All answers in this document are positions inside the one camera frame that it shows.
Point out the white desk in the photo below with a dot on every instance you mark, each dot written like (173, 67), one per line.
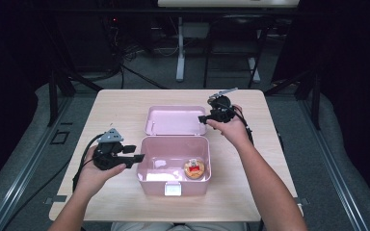
(224, 3)

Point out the small round orange object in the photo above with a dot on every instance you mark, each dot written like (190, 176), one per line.
(194, 174)

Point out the aluminium floor rail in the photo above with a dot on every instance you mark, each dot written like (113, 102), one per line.
(335, 166)
(33, 160)

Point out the person's right hand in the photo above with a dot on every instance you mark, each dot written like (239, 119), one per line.
(234, 131)

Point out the person's light trousers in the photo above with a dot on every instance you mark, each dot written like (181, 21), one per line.
(141, 227)

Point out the dark equipment rack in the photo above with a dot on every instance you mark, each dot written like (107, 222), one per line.
(86, 41)

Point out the grey table bracket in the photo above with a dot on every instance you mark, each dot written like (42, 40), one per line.
(53, 199)
(304, 201)

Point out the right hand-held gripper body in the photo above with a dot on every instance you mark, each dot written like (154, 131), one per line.
(221, 110)

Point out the person's left hand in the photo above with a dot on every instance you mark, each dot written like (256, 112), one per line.
(93, 178)

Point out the black metal stand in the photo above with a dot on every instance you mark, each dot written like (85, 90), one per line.
(53, 102)
(316, 106)

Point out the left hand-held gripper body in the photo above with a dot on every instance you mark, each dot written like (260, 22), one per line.
(107, 157)

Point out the black chair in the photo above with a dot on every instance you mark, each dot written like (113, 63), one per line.
(244, 19)

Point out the pink storage box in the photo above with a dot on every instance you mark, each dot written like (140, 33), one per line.
(173, 120)

